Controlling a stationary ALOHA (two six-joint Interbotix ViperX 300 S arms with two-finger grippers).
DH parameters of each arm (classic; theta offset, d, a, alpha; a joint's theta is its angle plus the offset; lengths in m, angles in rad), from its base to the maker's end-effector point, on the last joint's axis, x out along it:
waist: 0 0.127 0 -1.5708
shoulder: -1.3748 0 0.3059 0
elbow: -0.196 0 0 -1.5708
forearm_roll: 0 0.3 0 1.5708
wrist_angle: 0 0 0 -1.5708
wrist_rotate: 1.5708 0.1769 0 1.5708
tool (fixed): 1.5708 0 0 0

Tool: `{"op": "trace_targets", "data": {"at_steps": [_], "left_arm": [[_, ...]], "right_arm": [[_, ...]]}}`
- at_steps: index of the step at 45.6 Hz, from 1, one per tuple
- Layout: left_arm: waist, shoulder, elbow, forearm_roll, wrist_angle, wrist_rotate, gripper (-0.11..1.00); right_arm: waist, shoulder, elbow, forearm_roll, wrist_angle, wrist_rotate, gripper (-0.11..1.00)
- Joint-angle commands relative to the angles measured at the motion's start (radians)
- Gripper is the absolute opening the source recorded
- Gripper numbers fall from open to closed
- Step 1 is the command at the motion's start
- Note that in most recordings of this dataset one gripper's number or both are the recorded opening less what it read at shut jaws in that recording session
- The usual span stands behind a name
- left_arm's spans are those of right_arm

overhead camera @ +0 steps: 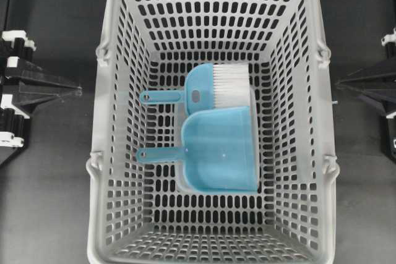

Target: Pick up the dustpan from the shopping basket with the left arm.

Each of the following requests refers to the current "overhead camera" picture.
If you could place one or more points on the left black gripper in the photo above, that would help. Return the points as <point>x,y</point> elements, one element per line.
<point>16,102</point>

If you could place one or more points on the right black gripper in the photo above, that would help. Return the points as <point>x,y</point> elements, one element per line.
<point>382,100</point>

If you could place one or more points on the grey plastic shopping basket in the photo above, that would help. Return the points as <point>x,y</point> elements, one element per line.
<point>145,213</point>

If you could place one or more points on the blue plastic dustpan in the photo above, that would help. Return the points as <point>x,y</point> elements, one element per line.
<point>219,151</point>

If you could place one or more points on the blue brush white bristles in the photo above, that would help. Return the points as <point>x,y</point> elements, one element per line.
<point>207,86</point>

